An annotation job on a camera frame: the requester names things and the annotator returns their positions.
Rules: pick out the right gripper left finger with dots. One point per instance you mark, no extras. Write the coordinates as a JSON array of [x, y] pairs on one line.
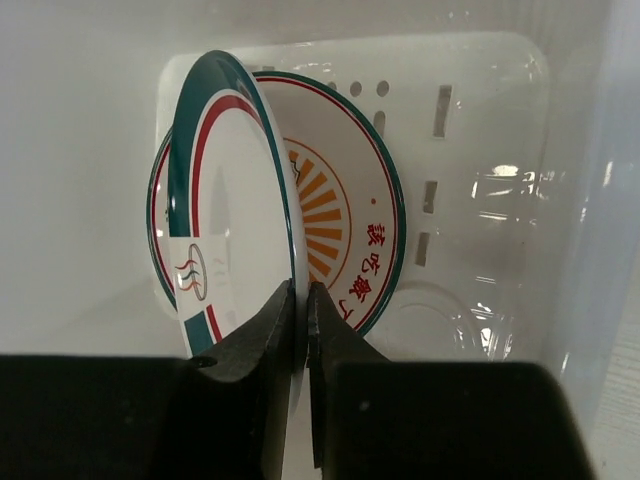
[[219, 415]]

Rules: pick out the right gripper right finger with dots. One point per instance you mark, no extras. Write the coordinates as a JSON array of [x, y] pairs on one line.
[[373, 418]]

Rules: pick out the white green-rimmed plate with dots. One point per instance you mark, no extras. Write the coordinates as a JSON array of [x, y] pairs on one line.
[[235, 228]]

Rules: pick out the orange sunburst pattern plate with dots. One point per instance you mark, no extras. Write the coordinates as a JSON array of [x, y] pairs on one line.
[[352, 206]]

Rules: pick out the white plastic bin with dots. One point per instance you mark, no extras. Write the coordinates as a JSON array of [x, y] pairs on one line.
[[514, 126]]

